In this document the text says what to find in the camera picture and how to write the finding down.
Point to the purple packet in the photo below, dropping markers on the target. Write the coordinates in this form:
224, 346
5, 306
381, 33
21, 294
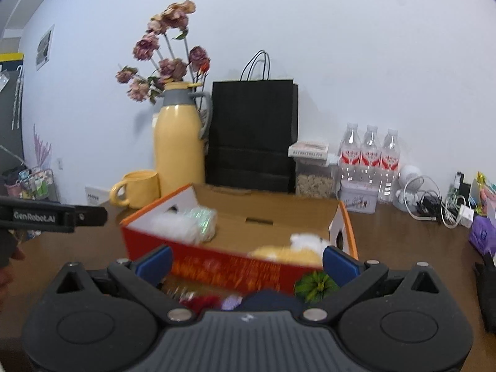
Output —
482, 234

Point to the dried pink flower bouquet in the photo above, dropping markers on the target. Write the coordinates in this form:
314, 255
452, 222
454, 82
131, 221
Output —
170, 66

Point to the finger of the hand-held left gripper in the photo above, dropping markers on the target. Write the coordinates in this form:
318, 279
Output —
91, 216

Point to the purple plant wall decal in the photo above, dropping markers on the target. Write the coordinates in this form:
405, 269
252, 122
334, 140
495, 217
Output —
42, 151

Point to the navy sock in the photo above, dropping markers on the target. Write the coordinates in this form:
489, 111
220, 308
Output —
271, 301

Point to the black power adapter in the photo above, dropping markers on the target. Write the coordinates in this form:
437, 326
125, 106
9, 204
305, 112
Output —
431, 205

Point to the black glove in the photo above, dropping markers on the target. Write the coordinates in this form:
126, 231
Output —
487, 294

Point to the purple knit cloth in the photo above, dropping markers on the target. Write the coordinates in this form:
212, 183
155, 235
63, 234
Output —
231, 302

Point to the white printed tin box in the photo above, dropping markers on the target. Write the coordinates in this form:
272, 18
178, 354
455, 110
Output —
358, 200

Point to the clear food storage container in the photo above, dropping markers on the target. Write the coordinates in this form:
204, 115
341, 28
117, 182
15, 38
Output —
314, 182

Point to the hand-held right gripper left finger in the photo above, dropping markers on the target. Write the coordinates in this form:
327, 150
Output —
155, 264

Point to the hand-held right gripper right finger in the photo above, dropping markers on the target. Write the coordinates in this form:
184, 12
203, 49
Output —
340, 265

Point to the red cardboard box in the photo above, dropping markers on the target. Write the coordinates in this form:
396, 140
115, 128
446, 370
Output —
217, 269

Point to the yellow thermos jug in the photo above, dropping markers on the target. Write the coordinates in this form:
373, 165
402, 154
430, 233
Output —
178, 143

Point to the wall poster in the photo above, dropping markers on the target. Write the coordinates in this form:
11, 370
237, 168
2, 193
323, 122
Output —
45, 48

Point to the dark board yellow strip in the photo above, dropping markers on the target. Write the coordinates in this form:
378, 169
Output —
9, 104

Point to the green translucent bag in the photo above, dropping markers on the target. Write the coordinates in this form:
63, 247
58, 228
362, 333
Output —
201, 223

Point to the colourful snack packets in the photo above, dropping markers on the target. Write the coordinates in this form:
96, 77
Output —
484, 193

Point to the white charger plug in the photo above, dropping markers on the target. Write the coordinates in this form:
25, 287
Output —
466, 216

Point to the black paper bag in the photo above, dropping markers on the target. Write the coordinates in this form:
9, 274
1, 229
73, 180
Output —
252, 131

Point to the yellow mug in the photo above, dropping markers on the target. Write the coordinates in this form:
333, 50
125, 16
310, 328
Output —
141, 190

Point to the white round robot toy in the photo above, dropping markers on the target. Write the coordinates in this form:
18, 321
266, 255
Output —
407, 174

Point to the flat white red box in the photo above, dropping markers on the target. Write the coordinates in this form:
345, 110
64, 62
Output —
308, 149

